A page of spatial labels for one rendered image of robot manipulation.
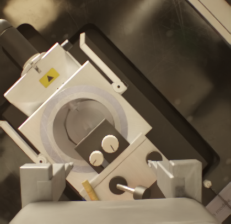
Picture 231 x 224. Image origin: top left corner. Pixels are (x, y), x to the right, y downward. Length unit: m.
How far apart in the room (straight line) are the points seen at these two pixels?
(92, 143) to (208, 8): 0.25
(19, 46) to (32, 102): 0.07
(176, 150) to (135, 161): 0.13
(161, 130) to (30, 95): 0.18
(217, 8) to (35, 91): 0.26
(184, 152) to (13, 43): 0.26
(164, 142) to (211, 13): 0.18
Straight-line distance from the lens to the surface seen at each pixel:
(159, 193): 0.34
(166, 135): 0.41
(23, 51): 0.35
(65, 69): 0.33
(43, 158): 0.31
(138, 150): 0.29
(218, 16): 0.43
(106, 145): 0.28
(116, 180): 0.29
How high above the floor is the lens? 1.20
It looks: 1 degrees down
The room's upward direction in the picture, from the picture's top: 44 degrees counter-clockwise
